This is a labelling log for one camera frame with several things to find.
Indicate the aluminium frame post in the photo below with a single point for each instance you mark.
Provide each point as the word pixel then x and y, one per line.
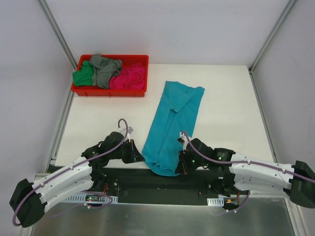
pixel 57 31
pixel 272 34

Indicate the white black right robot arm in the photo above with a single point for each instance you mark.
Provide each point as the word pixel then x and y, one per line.
pixel 232 171

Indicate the right white cable duct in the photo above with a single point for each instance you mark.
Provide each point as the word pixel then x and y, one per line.
pixel 215 202

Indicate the teal t shirt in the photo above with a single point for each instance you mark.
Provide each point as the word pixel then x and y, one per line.
pixel 177 111

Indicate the white cable duct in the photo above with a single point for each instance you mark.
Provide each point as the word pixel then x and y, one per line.
pixel 215 202
pixel 90 198

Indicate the pink t shirt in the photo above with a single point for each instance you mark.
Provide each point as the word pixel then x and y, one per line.
pixel 130 78

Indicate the grey t shirt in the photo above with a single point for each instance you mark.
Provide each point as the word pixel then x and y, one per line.
pixel 104 69

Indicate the left aluminium frame post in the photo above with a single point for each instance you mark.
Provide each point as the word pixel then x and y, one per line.
pixel 57 31

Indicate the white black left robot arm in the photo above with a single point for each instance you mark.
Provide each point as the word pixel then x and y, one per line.
pixel 31 200

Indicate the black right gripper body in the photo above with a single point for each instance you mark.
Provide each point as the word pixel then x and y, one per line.
pixel 183 162

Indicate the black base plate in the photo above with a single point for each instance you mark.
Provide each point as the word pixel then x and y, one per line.
pixel 142 186

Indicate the right aluminium frame post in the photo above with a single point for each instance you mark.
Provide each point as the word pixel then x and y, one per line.
pixel 272 34

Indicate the green t shirt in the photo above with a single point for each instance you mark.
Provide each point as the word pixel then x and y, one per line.
pixel 83 77

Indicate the red plastic bin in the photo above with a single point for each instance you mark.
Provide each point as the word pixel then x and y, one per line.
pixel 127 62

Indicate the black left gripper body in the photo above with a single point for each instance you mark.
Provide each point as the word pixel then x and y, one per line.
pixel 133 151

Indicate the left white cable duct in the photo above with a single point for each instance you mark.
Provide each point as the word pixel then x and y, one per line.
pixel 90 198

